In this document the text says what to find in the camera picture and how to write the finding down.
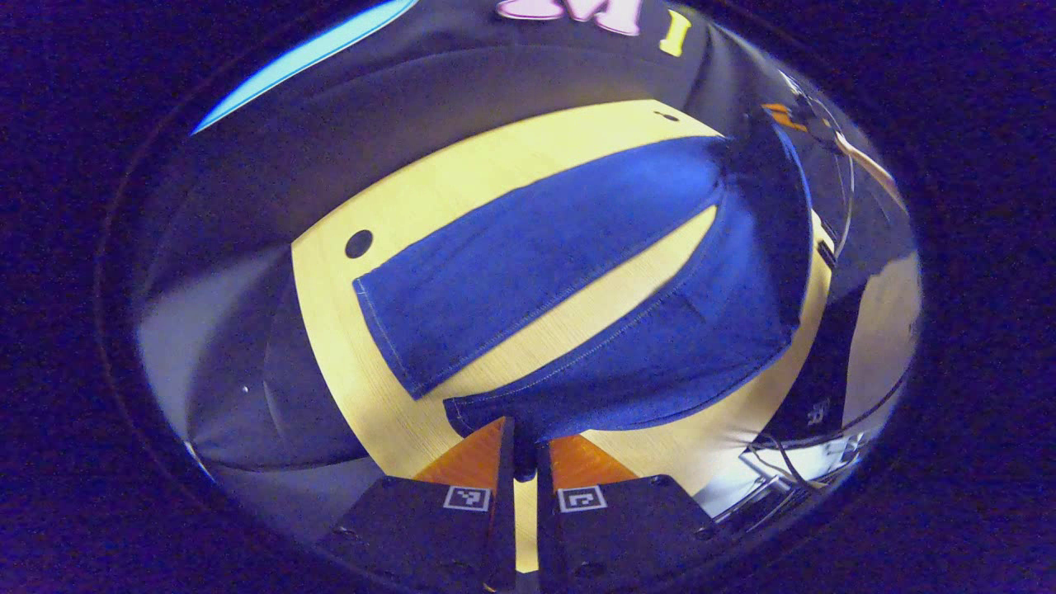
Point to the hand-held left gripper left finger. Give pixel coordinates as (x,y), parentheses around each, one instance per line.
(505,511)

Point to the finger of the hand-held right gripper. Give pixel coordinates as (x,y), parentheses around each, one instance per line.
(784,117)

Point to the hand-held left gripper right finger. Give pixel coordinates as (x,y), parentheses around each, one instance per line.
(545,520)

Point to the blue denim jeans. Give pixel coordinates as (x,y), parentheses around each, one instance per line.
(528,256)

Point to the black backdrop cloth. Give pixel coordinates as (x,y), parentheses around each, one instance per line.
(495,74)

